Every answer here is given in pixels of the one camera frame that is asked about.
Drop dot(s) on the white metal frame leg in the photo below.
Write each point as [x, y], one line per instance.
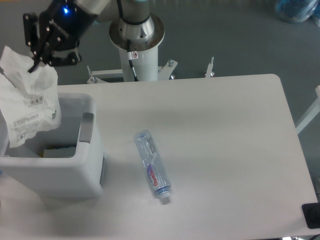
[309, 114]

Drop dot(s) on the crushed clear plastic bottle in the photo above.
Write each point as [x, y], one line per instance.
[154, 169]

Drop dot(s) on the blue plastic bag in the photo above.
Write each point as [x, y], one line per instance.
[295, 11]

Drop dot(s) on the white plastic wrapper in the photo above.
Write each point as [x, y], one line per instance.
[29, 101]

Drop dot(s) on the black device at table edge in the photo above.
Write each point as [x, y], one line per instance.
[311, 212]

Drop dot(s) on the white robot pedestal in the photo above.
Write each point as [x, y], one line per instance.
[137, 45]

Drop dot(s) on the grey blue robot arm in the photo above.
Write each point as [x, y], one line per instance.
[131, 11]

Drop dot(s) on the white trash can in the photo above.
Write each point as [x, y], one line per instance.
[66, 162]

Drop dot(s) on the white pedestal base frame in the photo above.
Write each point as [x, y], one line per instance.
[164, 72]

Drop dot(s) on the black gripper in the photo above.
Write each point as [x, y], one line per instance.
[64, 19]

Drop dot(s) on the trash inside can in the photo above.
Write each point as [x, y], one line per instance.
[56, 151]

